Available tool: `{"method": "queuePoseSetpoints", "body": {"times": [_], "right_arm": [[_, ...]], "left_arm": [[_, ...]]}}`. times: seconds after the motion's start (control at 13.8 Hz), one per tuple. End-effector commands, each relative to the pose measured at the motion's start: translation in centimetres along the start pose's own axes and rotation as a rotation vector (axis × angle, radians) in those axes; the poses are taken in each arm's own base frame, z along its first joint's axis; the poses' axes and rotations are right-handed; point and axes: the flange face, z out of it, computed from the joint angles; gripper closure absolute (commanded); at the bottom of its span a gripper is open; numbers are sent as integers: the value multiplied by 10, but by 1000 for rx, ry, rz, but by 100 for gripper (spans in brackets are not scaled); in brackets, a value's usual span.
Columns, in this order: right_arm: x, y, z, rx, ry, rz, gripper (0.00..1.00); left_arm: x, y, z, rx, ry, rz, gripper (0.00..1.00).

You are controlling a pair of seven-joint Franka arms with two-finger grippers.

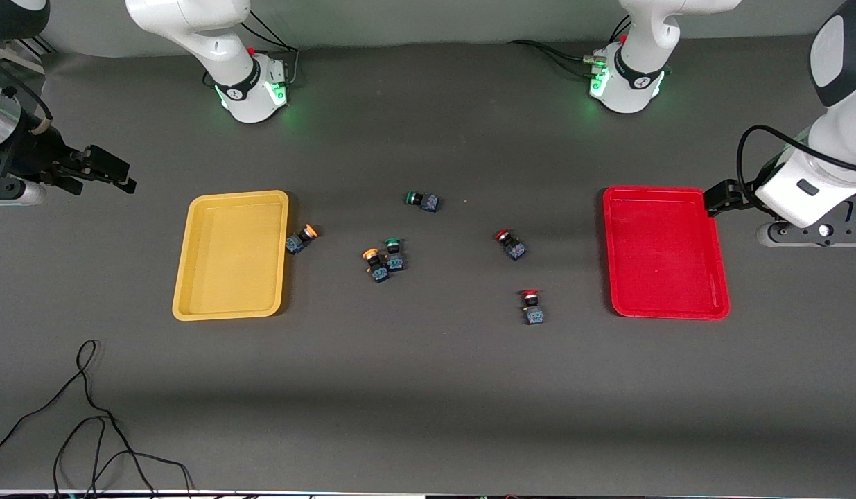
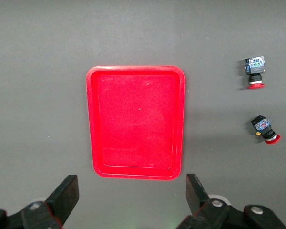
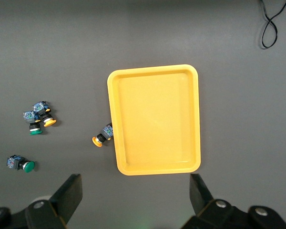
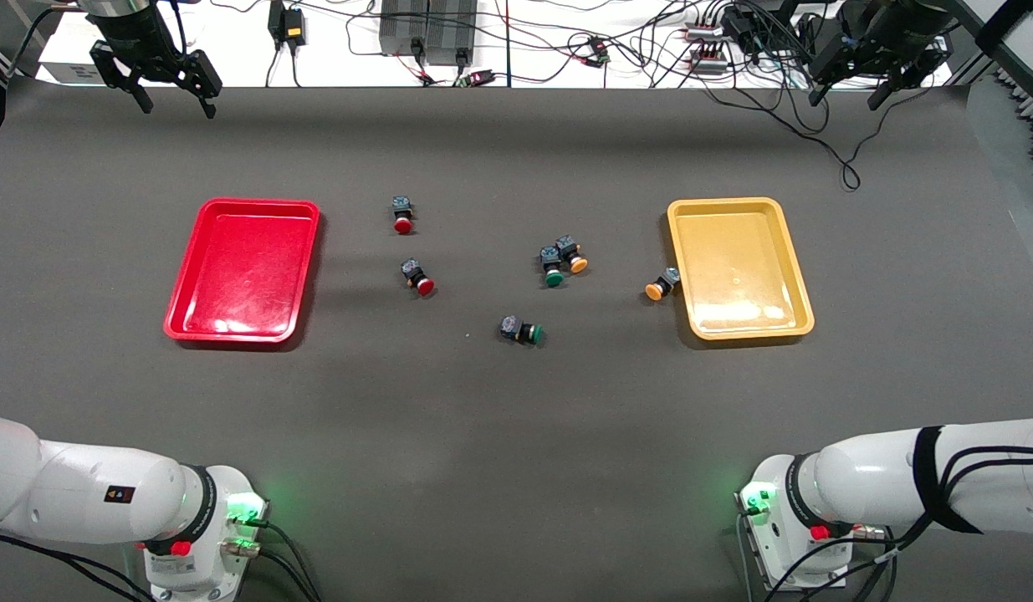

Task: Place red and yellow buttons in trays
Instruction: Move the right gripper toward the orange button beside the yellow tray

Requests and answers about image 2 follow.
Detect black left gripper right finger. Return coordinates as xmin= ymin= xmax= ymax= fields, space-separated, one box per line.
xmin=176 ymin=173 xmax=286 ymax=229

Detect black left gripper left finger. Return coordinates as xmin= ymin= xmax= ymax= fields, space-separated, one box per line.
xmin=0 ymin=175 xmax=80 ymax=229

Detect red button red-striped label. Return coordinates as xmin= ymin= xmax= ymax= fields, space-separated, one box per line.
xmin=250 ymin=115 xmax=281 ymax=146

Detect red button blue-green label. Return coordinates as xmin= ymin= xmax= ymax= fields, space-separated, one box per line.
xmin=243 ymin=56 xmax=266 ymax=90

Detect red plastic tray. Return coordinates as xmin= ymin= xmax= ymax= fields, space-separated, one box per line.
xmin=85 ymin=65 xmax=186 ymax=181

